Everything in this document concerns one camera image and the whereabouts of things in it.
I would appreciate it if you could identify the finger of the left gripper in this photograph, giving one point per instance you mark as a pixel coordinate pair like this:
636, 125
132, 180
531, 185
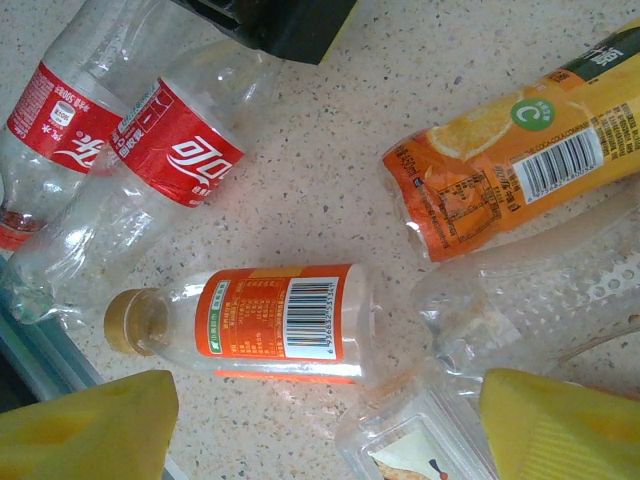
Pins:
285, 25

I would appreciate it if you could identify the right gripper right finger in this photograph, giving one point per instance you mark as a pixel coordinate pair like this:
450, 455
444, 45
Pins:
565, 435

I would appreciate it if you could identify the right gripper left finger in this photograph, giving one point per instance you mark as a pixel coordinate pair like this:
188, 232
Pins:
75, 430

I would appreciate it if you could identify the clear cola bottle red label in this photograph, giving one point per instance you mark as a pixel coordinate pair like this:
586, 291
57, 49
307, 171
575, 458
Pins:
50, 115
525, 310
185, 155

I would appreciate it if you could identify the green-capped bottle white label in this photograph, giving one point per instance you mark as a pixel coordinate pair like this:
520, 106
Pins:
400, 440

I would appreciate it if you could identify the gold-capped bottle orange label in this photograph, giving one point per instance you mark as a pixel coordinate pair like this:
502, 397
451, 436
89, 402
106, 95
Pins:
260, 320

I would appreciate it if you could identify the orange juice bottle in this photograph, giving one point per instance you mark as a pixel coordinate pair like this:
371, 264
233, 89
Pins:
500, 165

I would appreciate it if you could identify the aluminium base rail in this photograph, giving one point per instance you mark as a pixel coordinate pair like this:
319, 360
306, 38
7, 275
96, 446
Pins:
40, 340

